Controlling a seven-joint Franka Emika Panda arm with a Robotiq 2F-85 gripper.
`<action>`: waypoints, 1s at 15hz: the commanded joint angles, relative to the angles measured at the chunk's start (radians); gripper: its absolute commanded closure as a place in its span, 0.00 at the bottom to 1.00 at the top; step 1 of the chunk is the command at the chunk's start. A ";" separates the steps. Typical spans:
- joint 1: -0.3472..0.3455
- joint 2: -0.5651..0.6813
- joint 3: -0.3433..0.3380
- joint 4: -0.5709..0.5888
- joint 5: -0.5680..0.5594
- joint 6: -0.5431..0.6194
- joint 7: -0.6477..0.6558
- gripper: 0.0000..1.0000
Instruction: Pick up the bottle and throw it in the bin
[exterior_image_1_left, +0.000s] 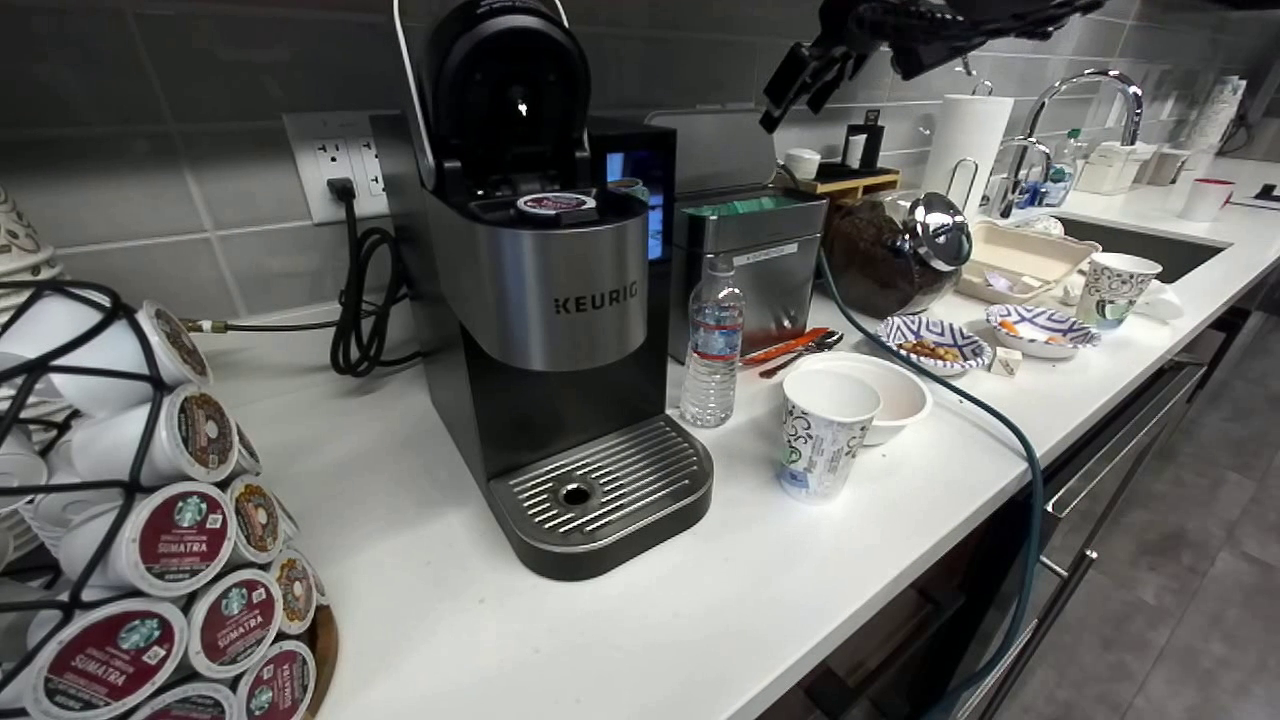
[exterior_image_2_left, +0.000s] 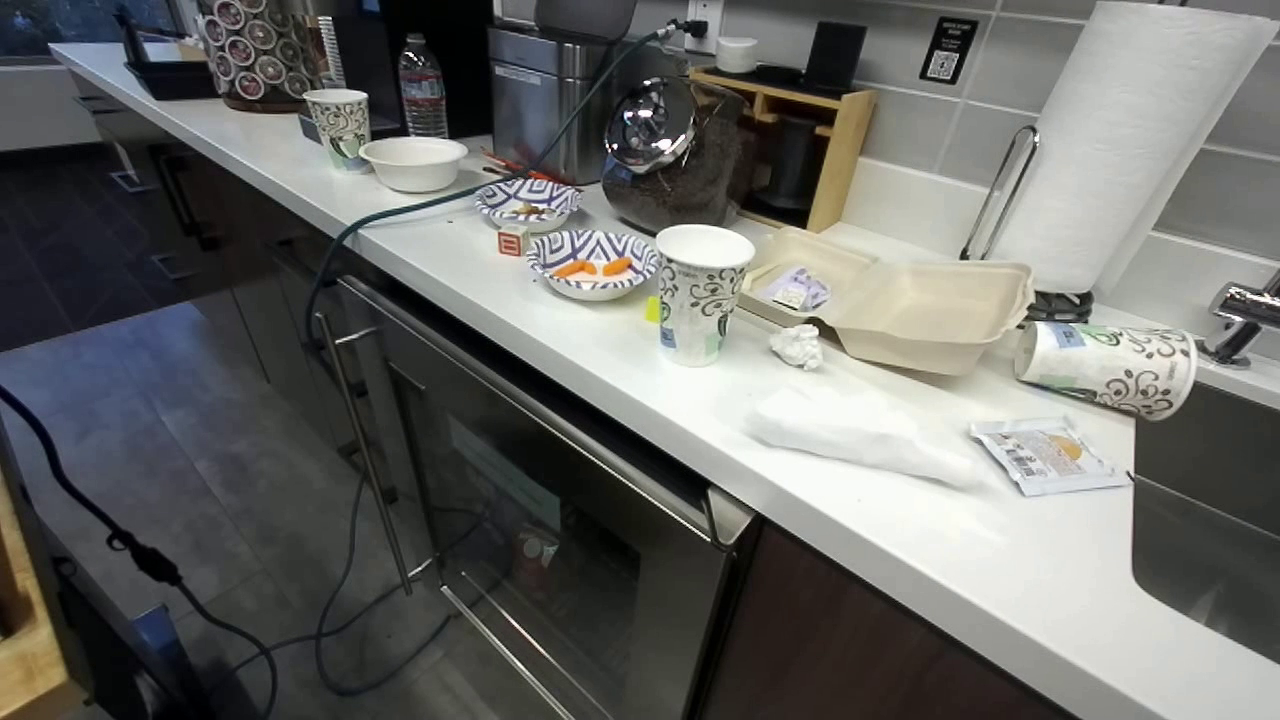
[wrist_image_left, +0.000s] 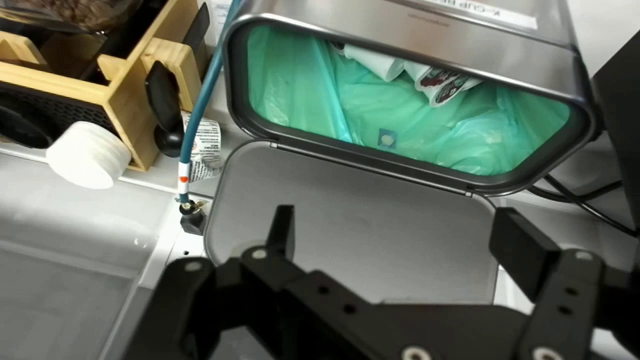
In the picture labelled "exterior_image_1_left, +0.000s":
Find black power cord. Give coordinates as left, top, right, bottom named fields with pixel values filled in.
left=324, top=171, right=413, bottom=386

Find clear plastic water bottle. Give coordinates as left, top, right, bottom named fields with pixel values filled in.
left=672, top=249, right=750, bottom=434

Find cream shallow tray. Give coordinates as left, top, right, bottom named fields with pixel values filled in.
left=956, top=218, right=1106, bottom=309

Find teal blue cable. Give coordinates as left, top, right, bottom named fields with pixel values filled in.
left=813, top=243, right=1052, bottom=720

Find kitchen sink basin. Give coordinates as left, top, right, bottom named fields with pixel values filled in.
left=1063, top=218, right=1233, bottom=284

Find grey metal container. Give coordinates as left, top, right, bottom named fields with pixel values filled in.
left=644, top=109, right=782, bottom=204

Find white wall power outlet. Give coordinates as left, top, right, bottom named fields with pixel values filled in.
left=280, top=114, right=395, bottom=229

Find shiny silver kettle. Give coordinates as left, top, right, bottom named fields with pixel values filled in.
left=898, top=188, right=980, bottom=282

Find dark glass bottle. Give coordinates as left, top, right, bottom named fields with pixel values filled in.
left=841, top=109, right=888, bottom=177

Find small white cup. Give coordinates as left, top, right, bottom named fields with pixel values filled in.
left=782, top=143, right=828, bottom=188

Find white bowl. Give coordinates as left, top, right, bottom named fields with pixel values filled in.
left=815, top=349, right=935, bottom=454

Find orange handled scissors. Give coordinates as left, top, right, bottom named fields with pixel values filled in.
left=740, top=325, right=849, bottom=386

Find black wire pod rack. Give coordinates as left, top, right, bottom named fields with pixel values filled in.
left=0, top=278, right=342, bottom=720

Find steel box with green lid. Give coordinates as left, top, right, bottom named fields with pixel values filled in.
left=669, top=188, right=833, bottom=361

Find dark brown basket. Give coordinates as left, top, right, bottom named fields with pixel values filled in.
left=815, top=195, right=952, bottom=325

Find purple lid coffee pod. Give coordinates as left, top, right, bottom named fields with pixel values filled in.
left=514, top=188, right=603, bottom=229

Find red label coffee pod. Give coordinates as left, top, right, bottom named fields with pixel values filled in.
left=4, top=596, right=191, bottom=720
left=123, top=677, right=243, bottom=720
left=183, top=570, right=288, bottom=684
left=235, top=635, right=319, bottom=720
left=63, top=480, right=239, bottom=600

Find blue patterned plate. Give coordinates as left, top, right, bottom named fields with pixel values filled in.
left=875, top=312, right=1000, bottom=386
left=980, top=300, right=1102, bottom=364

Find patterned paper cup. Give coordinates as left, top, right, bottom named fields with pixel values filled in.
left=1073, top=249, right=1168, bottom=340
left=776, top=361, right=888, bottom=503

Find clear blue soap bottle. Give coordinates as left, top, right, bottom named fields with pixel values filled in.
left=1010, top=133, right=1076, bottom=219

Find wooden tray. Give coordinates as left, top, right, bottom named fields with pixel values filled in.
left=776, top=165, right=906, bottom=204

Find tall white bottle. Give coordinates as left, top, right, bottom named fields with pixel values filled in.
left=1190, top=73, right=1253, bottom=151

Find brown lid coffee pod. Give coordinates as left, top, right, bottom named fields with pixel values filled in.
left=72, top=386, right=243, bottom=494
left=78, top=300, right=215, bottom=396
left=271, top=550, right=324, bottom=642
left=226, top=474, right=288, bottom=574

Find silver black Keurig coffee machine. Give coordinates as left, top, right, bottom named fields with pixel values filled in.
left=383, top=0, right=717, bottom=584

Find black drawer handle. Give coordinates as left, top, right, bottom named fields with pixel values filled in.
left=1041, top=361, right=1212, bottom=525
left=978, top=546, right=1106, bottom=720

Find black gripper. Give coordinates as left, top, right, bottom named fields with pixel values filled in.
left=758, top=4, right=888, bottom=135

